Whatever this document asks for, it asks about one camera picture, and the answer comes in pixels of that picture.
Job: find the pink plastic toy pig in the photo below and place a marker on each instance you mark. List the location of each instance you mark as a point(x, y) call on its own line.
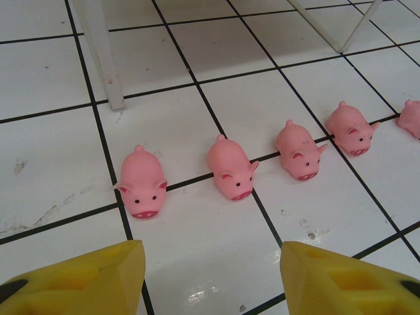
point(346, 124)
point(295, 147)
point(229, 167)
point(410, 118)
point(142, 183)

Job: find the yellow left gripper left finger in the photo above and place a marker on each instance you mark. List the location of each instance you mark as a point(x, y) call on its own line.
point(65, 285)

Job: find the wooden shelf with white frame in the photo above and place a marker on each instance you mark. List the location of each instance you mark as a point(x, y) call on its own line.
point(101, 49)

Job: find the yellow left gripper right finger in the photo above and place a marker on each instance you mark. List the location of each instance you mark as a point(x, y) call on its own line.
point(344, 285)

